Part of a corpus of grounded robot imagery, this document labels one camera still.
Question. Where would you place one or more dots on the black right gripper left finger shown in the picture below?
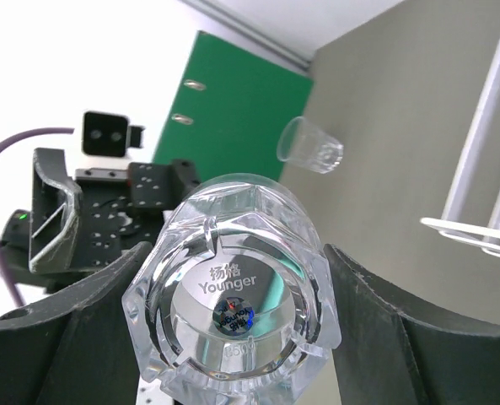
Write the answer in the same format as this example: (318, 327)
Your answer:
(73, 347)

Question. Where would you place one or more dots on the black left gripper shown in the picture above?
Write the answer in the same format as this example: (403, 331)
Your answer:
(120, 209)

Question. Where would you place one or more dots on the green lever arch binder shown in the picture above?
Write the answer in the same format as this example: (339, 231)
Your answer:
(229, 111)

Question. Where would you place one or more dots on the clear heavy-base glass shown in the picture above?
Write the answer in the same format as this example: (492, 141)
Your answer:
(235, 303)

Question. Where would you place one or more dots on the white wire dish rack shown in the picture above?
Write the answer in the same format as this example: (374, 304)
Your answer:
(475, 175)

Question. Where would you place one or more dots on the clear faceted plastic cup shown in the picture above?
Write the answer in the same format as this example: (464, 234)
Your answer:
(306, 145)

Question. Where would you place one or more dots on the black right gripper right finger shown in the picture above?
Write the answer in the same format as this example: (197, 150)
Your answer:
(397, 348)

